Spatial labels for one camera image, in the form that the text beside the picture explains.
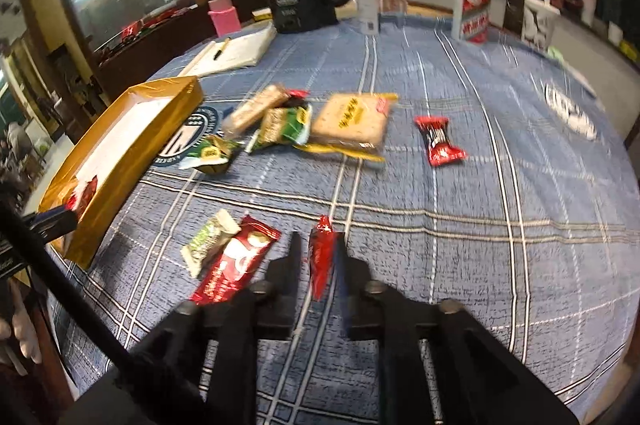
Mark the small red snack packet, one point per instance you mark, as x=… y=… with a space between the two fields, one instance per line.
x=320 y=255

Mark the tan cracker bar packet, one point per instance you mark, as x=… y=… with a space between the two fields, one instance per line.
x=257 y=106

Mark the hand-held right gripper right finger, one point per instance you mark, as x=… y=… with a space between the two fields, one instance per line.
x=346 y=276

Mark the round logo mat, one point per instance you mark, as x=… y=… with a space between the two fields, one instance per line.
x=192 y=132

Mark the pink sleeved bottle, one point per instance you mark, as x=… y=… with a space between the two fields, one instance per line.
x=223 y=16

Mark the red foil snack packet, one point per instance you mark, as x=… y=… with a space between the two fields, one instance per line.
x=82 y=194

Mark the person's left hand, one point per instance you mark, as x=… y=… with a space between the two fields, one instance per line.
x=21 y=325

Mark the green white snack packet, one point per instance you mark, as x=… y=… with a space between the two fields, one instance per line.
x=209 y=243

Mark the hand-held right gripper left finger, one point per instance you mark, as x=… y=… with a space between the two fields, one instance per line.
x=292 y=266

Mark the long red snack packet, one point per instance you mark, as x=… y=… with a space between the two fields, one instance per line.
x=234 y=266

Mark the red white carton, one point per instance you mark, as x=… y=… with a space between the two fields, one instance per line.
x=472 y=7

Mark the large yellow cracker packet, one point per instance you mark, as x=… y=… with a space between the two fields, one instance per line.
x=351 y=117

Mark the white notebook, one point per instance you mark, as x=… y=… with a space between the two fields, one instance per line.
x=232 y=51

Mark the blue plaid tablecloth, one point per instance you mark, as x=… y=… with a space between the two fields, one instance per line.
x=450 y=230

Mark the yellow cardboard box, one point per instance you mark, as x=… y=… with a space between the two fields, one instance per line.
x=125 y=130

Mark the yellow black pen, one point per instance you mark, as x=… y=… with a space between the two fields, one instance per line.
x=220 y=49

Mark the red chocolate packet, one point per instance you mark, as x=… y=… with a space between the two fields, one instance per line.
x=437 y=140

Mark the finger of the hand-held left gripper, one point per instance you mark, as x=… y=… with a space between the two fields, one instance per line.
x=52 y=221

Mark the white black paper bag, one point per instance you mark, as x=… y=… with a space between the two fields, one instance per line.
x=537 y=22

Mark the yellow tape measure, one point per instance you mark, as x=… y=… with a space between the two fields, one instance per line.
x=262 y=14

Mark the small green snack packet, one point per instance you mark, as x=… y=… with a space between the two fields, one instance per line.
x=210 y=153

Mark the green cracker packet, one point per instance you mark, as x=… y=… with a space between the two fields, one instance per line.
x=281 y=126

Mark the white printed packet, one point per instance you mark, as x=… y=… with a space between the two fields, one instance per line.
x=570 y=109

